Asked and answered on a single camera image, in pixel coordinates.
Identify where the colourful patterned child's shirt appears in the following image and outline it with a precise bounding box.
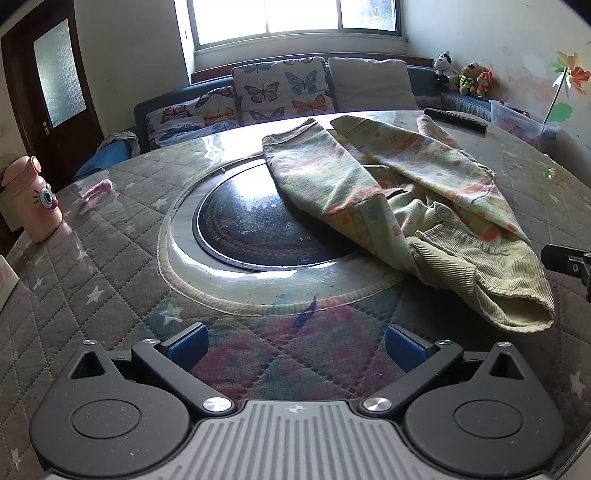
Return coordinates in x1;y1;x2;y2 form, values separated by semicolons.
263;115;555;333

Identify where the colourful paper pinwheel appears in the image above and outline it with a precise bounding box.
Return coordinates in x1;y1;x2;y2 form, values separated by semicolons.
543;50;590;124

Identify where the blue grey cloth pile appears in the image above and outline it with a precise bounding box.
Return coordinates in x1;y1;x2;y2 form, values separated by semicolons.
74;130;140;181

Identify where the flat butterfly print cushion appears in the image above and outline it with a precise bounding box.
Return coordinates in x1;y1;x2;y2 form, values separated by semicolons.
146;86;239;150

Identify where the dark blue sofa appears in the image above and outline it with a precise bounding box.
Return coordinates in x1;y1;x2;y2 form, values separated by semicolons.
134;65;491;153

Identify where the black remote control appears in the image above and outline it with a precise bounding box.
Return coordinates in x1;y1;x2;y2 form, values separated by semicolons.
423;108;487;135

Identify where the bright window with frame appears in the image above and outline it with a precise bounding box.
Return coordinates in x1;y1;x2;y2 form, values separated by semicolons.
183;0;402;50

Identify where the black round induction cooktop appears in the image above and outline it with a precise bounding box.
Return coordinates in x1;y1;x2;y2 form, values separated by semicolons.
186;158;391;272

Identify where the brown bear plush toy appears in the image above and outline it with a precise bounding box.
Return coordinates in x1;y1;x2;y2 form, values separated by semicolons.
458;62;483;96

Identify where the upright butterfly print cushion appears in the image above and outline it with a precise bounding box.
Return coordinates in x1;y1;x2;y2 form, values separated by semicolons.
232;57;335;126

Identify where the pink cartoon face bottle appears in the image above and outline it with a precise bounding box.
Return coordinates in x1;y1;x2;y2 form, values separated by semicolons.
2;156;63;244

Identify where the clear plastic storage box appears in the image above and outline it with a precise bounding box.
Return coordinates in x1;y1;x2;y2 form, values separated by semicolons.
489;100;561;153

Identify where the plain beige cushion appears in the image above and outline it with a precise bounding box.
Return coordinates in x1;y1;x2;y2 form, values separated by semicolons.
328;57;418;112

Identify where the dark wooden glass door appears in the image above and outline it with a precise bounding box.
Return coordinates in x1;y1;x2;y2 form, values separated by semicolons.
1;1;103;186

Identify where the black white plush toy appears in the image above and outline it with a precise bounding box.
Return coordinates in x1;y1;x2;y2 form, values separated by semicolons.
433;50;457;87

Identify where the orange fox plush toy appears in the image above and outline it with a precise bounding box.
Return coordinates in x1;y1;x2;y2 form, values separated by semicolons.
476;67;493;101

